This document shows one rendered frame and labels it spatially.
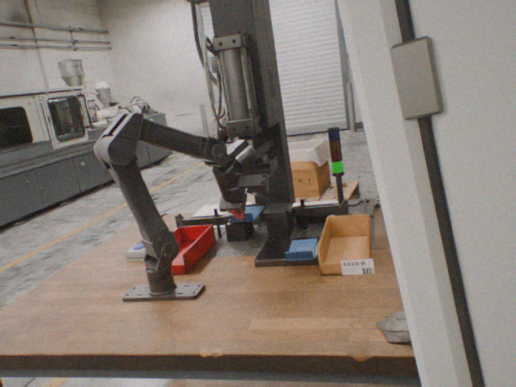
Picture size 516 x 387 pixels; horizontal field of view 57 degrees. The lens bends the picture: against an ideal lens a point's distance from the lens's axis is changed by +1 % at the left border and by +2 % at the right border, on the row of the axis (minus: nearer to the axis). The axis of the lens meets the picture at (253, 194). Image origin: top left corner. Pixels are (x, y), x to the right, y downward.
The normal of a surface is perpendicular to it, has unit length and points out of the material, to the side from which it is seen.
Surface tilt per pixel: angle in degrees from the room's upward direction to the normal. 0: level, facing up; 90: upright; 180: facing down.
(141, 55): 90
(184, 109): 90
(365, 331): 0
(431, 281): 90
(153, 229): 79
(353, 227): 90
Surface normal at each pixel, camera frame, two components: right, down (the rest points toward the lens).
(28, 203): 0.94, -0.07
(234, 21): -0.24, 0.26
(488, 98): -0.48, 0.28
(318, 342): -0.15, -0.96
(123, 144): 0.58, 0.11
